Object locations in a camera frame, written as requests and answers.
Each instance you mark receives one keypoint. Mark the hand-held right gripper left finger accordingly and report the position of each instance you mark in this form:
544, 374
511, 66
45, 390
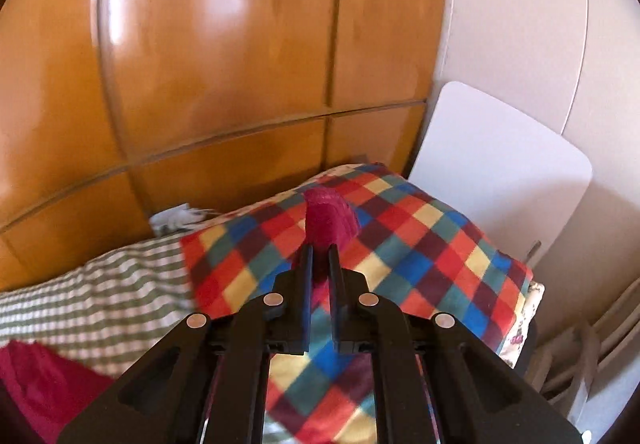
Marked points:
307, 269

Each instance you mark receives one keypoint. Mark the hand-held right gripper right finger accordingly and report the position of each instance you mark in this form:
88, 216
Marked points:
336, 269

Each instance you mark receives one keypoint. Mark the crimson knit sweater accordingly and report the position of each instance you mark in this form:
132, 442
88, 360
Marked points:
327, 221

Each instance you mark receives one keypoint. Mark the multicolour checkered pillow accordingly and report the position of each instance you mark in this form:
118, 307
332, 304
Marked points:
425, 249

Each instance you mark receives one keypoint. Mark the white flat board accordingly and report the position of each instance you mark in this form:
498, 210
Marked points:
495, 163

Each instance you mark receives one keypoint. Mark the floral printed cloth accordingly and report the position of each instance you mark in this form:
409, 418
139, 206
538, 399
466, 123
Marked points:
525, 324

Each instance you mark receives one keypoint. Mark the green white gingham bed cover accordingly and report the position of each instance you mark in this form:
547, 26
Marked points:
100, 294

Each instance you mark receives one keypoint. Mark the wooden wardrobe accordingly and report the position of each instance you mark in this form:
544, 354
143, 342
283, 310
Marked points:
215, 48

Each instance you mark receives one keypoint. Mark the white slatted frame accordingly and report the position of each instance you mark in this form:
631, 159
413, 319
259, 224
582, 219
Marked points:
585, 354

